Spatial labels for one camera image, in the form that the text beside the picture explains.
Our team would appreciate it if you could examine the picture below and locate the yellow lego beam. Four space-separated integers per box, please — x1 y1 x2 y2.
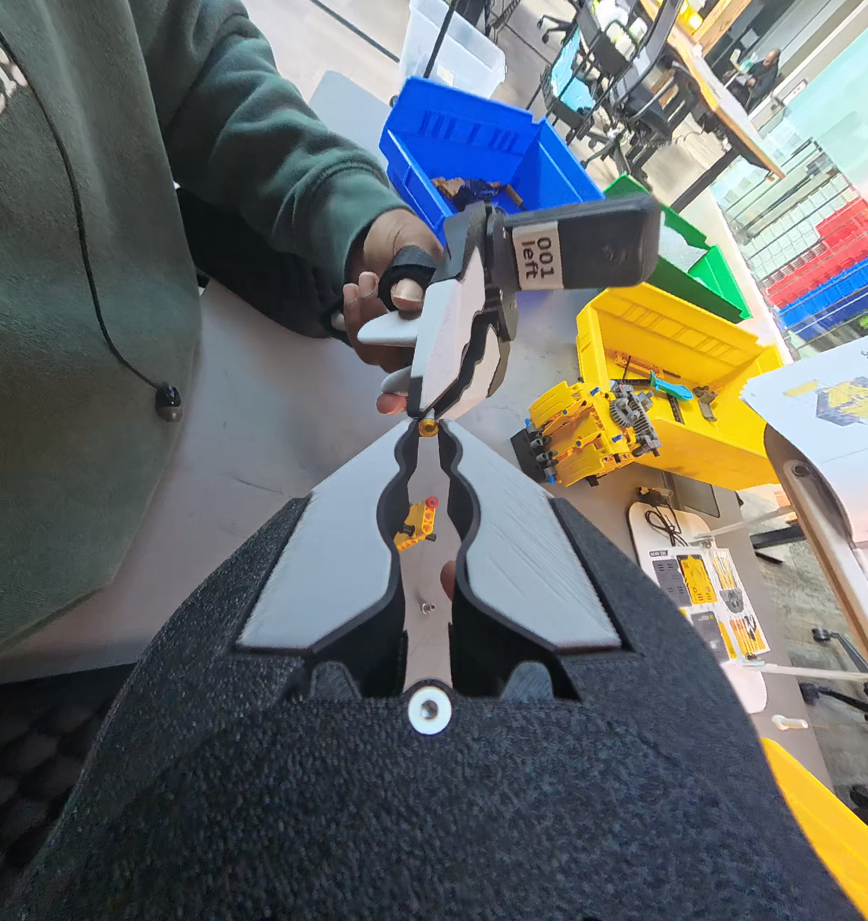
393 496 441 554

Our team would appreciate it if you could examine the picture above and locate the person's left hand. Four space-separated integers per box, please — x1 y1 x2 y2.
342 209 446 417

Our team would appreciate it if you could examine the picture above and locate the black office chair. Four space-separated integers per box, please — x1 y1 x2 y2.
585 0 703 168
528 14 609 145

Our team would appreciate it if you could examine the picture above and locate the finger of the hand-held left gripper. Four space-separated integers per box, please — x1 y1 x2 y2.
436 337 512 422
407 260 490 421

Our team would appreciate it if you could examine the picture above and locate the shelf of red blue bins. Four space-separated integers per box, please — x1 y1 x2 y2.
718 144 868 354

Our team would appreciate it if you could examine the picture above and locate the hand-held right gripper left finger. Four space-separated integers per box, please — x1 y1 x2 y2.
235 419 419 657

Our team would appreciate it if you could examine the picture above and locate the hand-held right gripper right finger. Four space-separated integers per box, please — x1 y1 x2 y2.
437 419 623 656

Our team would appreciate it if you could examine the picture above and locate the clear plastic storage box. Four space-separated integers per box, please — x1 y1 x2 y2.
399 0 508 100

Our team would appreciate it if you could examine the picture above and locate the black string bundle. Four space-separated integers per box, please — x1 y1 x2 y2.
639 485 691 548

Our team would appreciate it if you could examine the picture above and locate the green parts bin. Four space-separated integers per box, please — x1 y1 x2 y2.
603 173 753 325

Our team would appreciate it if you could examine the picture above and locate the lego sticker sheet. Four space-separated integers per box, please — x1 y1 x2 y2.
646 547 772 664

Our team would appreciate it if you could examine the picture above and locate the white rounded board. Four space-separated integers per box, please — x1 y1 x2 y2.
628 500 769 715

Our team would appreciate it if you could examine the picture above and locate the person's left forearm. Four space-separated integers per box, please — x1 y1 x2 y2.
142 0 413 289

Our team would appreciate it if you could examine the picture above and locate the person's green sweatshirt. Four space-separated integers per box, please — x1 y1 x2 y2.
0 0 212 673

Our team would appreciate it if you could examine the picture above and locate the blue parts bin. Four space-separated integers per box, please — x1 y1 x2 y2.
378 75 606 246

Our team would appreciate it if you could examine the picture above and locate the yellow parts bin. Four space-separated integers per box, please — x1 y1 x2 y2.
576 282 787 492
761 737 868 921

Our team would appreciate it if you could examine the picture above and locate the long wooden desk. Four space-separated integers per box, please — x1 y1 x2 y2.
643 0 787 211

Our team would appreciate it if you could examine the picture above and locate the yellow lego model black base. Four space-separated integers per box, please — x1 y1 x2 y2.
509 380 664 489

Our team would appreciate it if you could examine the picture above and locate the heap of brown lego parts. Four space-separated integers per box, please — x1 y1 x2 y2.
430 176 526 214

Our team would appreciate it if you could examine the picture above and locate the lego instruction booklet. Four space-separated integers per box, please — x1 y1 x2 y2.
739 331 868 544

